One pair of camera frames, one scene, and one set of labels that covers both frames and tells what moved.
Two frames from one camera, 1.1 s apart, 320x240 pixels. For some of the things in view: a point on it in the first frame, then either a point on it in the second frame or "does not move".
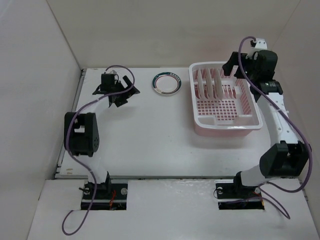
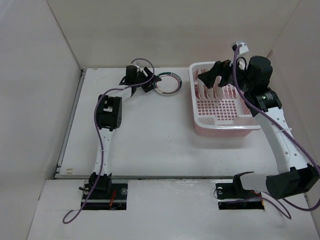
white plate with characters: x=218 y=83 does not move
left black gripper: x=126 y=95 to x=149 y=80
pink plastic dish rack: x=222 y=105 does not move
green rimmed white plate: x=167 y=83 does not move
